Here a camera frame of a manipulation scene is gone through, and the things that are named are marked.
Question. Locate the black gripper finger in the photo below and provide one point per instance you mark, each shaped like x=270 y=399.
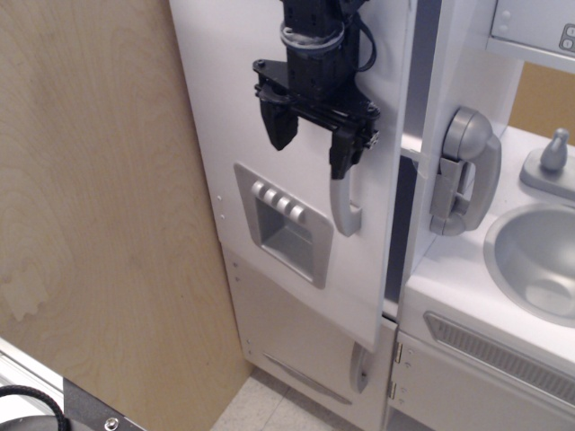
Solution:
x=281 y=123
x=346 y=150

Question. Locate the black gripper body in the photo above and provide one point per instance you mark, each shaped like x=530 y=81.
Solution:
x=321 y=88

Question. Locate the white fridge door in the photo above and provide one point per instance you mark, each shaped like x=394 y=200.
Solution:
x=218 y=42

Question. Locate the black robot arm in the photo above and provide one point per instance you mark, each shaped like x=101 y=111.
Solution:
x=315 y=26

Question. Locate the white toy fridge cabinet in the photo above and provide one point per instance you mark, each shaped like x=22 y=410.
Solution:
x=450 y=68

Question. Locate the grey ice dispenser panel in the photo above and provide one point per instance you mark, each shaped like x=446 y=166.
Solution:
x=289 y=230

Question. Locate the grey toy telephone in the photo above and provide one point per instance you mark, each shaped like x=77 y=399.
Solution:
x=468 y=174

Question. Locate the grey toy faucet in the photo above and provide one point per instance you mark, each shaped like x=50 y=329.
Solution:
x=551 y=169

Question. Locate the white lower freezer door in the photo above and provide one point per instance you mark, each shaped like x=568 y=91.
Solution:
x=296 y=345

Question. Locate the grey toy sink basin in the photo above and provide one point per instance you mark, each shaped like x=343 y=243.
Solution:
x=529 y=253

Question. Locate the white toy microwave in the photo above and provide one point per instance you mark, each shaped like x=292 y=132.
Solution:
x=538 y=32

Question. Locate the white toy oven front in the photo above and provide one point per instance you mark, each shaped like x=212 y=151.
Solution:
x=443 y=389

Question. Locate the grey oven vent panel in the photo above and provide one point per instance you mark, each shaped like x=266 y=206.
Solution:
x=521 y=367

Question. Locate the grey fridge door handle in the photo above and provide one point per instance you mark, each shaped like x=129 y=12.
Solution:
x=346 y=216

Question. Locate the grey freezer door handle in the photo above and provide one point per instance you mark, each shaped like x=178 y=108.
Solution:
x=358 y=373

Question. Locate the black metal base plate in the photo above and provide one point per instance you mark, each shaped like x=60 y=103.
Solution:
x=81 y=407

